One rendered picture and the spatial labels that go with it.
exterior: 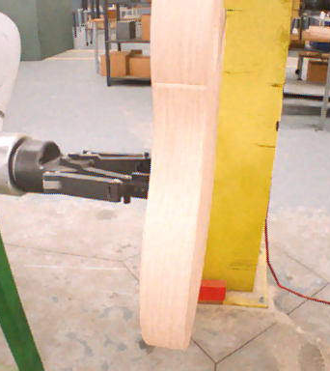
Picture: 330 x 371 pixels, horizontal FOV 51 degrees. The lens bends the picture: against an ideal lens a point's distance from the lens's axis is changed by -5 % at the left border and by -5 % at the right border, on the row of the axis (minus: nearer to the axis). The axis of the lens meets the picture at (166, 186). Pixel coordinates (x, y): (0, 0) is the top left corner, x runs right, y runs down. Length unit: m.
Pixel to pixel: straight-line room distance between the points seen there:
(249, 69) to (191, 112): 0.96
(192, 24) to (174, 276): 0.20
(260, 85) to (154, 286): 1.01
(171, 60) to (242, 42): 0.97
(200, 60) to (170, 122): 0.06
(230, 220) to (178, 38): 1.24
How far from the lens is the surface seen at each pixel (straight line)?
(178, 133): 0.30
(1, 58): 0.58
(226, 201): 1.43
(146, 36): 5.26
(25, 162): 0.49
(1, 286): 0.90
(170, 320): 0.34
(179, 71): 0.28
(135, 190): 0.42
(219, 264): 1.61
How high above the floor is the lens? 1.21
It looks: 28 degrees down
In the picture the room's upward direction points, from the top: straight up
